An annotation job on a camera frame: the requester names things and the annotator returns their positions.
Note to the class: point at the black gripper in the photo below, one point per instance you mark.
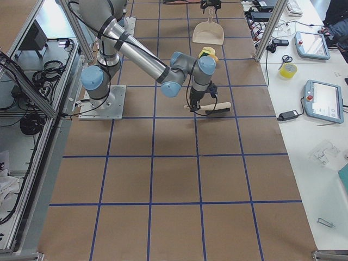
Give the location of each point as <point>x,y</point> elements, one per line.
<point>194,97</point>
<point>210,4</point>

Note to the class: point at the beige hand brush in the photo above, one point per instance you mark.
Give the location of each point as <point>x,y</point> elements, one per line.
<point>205,110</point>

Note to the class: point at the beige plastic dustpan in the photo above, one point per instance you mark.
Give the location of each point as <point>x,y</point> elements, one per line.
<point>209,32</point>

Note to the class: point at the curved pale fruit peel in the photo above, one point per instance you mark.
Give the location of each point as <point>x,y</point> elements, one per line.
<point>210,50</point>

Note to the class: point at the yellow green sponge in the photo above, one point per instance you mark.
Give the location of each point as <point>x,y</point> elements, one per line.
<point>203,54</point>

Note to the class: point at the brown potato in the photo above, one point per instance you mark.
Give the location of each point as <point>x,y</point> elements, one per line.
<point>215,58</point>

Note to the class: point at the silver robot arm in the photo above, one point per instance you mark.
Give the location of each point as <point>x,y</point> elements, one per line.
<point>103,18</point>

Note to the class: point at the black power adapter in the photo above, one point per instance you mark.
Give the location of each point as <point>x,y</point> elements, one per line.
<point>288,115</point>

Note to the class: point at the yellow tape roll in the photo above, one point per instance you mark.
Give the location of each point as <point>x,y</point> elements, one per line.
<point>288,70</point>

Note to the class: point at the far teach pendant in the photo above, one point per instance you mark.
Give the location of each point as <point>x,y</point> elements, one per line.
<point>311,45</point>

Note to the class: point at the teach pendant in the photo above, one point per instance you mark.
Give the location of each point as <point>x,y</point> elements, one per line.
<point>311,45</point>
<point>323,101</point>

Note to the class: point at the near teach pendant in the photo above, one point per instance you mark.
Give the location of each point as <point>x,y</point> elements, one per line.
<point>323,101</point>

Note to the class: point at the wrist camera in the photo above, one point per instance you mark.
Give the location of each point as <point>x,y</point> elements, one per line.
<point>213,90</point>

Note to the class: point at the aluminium frame post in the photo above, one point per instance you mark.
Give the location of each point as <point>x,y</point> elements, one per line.
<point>270,27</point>

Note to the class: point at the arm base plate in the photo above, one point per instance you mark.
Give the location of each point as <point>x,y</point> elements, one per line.
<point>105,109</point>

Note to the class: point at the black handled scissors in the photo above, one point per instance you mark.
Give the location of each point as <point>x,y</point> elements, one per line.
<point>286,59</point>

